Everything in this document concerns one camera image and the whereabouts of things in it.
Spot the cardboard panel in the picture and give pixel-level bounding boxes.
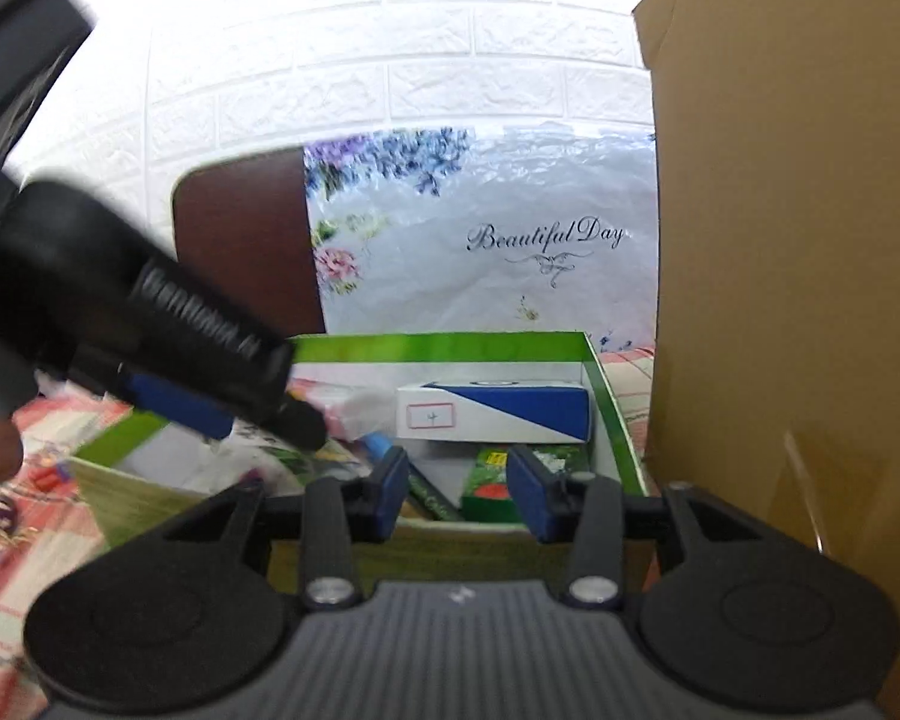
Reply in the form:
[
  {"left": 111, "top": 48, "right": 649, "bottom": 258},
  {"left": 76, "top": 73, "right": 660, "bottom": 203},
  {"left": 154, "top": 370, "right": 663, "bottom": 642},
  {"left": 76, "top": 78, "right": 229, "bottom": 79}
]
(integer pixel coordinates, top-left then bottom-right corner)
[{"left": 634, "top": 0, "right": 900, "bottom": 718}]

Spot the plaid bed sheet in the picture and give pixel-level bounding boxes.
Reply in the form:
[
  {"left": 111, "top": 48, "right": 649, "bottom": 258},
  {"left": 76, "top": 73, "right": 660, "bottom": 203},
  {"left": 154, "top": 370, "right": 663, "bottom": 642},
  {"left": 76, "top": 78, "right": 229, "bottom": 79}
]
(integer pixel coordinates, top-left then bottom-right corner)
[{"left": 0, "top": 343, "right": 659, "bottom": 720}]

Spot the floral white plastic bag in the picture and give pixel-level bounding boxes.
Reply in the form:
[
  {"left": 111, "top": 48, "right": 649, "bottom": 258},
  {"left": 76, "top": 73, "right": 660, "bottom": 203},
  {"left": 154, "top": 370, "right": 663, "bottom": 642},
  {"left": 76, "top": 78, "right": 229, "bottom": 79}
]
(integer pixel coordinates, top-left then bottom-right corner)
[{"left": 304, "top": 125, "right": 658, "bottom": 351}]

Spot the clear zip bag pack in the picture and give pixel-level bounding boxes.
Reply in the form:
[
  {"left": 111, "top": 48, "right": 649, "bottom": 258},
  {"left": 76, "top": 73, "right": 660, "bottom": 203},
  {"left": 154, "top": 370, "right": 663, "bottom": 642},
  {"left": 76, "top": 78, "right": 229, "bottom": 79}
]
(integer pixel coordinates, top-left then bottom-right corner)
[{"left": 289, "top": 379, "right": 397, "bottom": 442}]

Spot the green storage box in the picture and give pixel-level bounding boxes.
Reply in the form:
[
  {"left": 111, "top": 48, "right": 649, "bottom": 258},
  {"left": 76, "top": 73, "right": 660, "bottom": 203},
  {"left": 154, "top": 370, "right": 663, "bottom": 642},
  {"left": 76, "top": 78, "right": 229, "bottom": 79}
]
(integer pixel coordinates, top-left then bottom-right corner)
[{"left": 69, "top": 332, "right": 655, "bottom": 585}]

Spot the white blue carton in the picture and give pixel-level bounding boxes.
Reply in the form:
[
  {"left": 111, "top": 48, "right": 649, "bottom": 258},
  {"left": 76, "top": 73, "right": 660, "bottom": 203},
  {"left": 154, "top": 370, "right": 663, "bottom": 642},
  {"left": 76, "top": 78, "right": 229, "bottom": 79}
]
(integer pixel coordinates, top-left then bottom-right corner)
[{"left": 395, "top": 380, "right": 593, "bottom": 445}]

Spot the dark brown headboard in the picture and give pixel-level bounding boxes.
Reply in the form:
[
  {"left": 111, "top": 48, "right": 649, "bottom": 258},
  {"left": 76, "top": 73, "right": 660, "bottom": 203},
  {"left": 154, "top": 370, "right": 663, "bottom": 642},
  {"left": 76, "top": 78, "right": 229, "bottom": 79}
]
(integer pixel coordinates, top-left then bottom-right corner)
[{"left": 172, "top": 146, "right": 325, "bottom": 337}]

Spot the green packet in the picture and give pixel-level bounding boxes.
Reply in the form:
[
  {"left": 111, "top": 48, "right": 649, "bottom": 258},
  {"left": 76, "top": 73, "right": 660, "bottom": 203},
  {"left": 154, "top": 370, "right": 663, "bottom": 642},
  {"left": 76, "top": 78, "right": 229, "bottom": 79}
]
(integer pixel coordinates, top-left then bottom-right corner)
[{"left": 460, "top": 445, "right": 590, "bottom": 523}]

